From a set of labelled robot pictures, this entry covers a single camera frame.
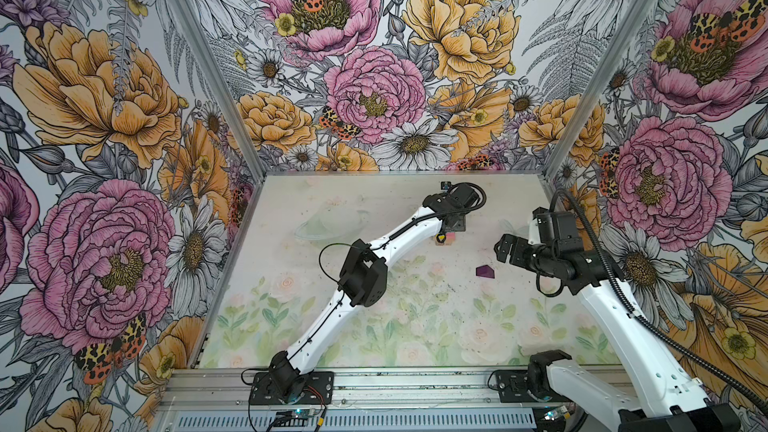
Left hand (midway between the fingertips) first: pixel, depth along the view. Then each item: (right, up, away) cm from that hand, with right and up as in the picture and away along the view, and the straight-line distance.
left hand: (445, 226), depth 96 cm
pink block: (+3, -3, +6) cm, 7 cm away
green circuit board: (-38, -42, -25) cm, 62 cm away
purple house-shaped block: (+12, -14, -3) cm, 18 cm away
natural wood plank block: (+1, -6, +5) cm, 8 cm away
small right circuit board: (+23, -42, -25) cm, 54 cm away
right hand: (+13, -7, -20) cm, 25 cm away
